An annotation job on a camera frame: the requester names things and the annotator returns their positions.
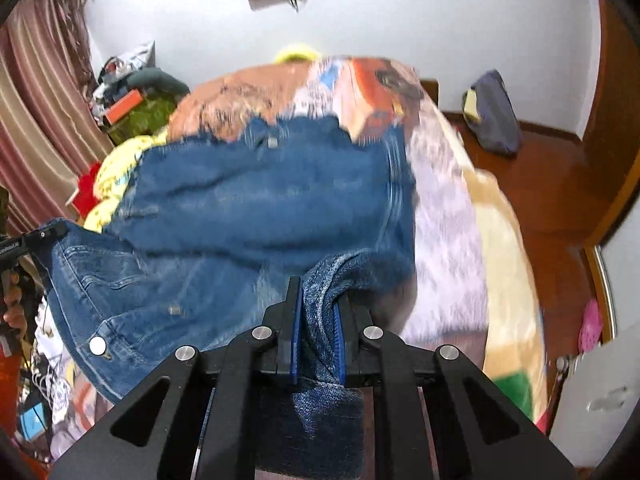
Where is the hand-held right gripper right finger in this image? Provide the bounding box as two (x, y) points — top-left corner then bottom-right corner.
(331, 294), (577, 480)

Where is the orange box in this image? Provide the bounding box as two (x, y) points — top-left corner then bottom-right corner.
(104, 89), (146, 124)

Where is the blue denim jacket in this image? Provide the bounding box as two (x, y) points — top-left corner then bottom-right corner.
(32, 112), (419, 480)

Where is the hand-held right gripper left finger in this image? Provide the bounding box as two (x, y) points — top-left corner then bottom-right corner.
(47, 275), (304, 480)

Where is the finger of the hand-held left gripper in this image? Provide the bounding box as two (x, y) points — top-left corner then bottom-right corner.
(20, 223), (69, 253)

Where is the striped brown curtain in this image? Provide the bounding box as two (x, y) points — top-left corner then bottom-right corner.
(0, 0), (117, 237)

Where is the brown wooden door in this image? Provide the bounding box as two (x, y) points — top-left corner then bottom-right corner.
(581, 0), (640, 248)

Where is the yellow-green item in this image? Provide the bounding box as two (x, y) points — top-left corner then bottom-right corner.
(462, 88), (484, 122)

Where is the green printed bag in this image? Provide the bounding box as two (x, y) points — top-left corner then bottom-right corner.
(102, 94), (177, 146)

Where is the person's left hand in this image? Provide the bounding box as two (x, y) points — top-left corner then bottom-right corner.
(1, 280), (27, 336)

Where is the pink slipper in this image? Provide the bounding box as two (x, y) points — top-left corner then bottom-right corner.
(577, 299), (604, 357)

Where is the dark blue bag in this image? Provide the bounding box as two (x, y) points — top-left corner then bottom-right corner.
(465, 69), (524, 156)

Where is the yellow printed garment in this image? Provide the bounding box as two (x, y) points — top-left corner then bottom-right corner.
(82, 130), (171, 234)

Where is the yellow round object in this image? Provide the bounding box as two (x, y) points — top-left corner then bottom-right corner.
(274, 43), (321, 64)

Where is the grey garment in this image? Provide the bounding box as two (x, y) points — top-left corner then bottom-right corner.
(127, 67), (191, 107)

